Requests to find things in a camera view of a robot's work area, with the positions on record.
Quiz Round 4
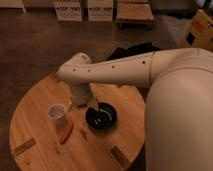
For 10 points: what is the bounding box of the red marker pen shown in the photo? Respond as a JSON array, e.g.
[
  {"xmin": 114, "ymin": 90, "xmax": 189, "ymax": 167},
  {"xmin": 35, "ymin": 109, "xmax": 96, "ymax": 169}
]
[{"xmin": 59, "ymin": 123, "xmax": 73, "ymax": 144}]

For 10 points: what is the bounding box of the left white labelled box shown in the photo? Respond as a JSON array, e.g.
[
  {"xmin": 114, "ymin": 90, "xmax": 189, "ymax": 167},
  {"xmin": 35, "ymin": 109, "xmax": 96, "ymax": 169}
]
[{"xmin": 54, "ymin": 0, "xmax": 82, "ymax": 21}]

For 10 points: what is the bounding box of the white furniture corner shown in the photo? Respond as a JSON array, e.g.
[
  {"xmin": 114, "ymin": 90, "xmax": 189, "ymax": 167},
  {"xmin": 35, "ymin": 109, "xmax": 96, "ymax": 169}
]
[{"xmin": 0, "ymin": 0, "xmax": 26, "ymax": 12}]

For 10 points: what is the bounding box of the black round bowl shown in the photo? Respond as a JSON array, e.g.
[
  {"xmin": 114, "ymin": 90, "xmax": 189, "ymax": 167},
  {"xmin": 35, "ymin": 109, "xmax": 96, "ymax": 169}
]
[{"xmin": 86, "ymin": 102, "xmax": 117, "ymax": 131}]

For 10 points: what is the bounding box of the right white labelled box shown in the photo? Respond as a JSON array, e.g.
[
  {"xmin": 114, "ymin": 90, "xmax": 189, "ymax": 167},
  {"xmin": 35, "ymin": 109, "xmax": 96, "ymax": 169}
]
[{"xmin": 87, "ymin": 0, "xmax": 113, "ymax": 21}]

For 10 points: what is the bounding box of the wooden pallet dolly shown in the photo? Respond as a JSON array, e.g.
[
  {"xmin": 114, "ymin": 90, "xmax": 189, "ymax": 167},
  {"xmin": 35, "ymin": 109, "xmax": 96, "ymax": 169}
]
[{"xmin": 115, "ymin": 2, "xmax": 154, "ymax": 30}]

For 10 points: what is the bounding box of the black cloth on floor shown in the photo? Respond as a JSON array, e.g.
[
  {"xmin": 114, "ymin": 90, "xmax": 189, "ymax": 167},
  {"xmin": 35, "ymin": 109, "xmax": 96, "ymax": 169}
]
[{"xmin": 107, "ymin": 42, "xmax": 160, "ymax": 61}]

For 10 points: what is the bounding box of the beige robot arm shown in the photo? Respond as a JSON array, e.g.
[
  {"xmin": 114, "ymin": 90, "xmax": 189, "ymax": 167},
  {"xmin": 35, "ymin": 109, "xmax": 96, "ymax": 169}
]
[{"xmin": 57, "ymin": 48, "xmax": 213, "ymax": 171}]

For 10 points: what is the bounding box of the white labelled box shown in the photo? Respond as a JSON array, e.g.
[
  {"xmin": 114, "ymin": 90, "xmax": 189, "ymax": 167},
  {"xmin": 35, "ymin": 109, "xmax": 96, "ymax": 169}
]
[
  {"xmin": 87, "ymin": 0, "xmax": 113, "ymax": 21},
  {"xmin": 54, "ymin": 0, "xmax": 82, "ymax": 21}
]

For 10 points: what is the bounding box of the round wooden table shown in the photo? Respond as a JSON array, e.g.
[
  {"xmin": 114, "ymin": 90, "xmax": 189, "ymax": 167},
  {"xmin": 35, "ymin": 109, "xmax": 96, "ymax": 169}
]
[{"xmin": 9, "ymin": 74, "xmax": 145, "ymax": 171}]

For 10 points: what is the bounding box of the beige cylindrical gripper body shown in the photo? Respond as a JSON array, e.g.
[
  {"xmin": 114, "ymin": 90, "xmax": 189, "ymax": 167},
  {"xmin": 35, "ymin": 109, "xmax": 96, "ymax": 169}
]
[{"xmin": 70, "ymin": 83, "xmax": 93, "ymax": 106}]

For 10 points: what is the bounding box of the yellow cardboard box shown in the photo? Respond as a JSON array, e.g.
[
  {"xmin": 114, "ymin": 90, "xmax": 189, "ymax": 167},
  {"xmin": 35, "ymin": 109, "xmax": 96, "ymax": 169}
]
[{"xmin": 180, "ymin": 9, "xmax": 213, "ymax": 52}]

